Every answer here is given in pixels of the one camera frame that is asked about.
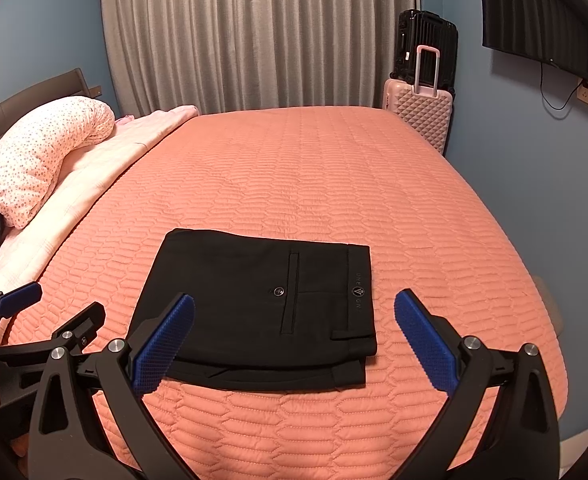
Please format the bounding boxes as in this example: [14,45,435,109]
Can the pink suitcase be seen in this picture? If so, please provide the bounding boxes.
[381,45,454,157]

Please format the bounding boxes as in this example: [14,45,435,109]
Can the black pants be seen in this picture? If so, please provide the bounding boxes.
[126,228,379,392]

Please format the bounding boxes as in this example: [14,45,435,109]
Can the grey pleated curtain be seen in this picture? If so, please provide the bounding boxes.
[99,0,420,116]

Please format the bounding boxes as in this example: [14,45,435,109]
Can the light pink blanket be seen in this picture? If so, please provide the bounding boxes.
[0,105,200,293]

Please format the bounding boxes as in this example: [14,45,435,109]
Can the black television cable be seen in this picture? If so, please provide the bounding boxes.
[540,60,582,111]

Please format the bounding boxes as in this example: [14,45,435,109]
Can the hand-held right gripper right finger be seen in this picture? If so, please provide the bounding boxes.
[394,288,561,480]

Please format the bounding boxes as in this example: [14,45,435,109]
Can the black suitcase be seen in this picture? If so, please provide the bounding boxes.
[393,9,459,98]

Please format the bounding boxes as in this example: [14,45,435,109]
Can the bed with salmon quilted cover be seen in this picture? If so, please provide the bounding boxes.
[0,106,567,480]

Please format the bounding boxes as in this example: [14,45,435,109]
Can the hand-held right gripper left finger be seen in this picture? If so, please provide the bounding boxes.
[26,294,196,480]

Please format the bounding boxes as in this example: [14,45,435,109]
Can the pink floral pillow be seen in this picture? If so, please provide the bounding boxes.
[0,96,116,231]

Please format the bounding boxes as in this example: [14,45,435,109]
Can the wall-mounted black television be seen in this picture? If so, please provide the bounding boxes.
[476,0,588,91]

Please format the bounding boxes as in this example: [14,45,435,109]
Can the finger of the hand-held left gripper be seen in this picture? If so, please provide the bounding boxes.
[0,301,106,361]
[0,281,43,333]

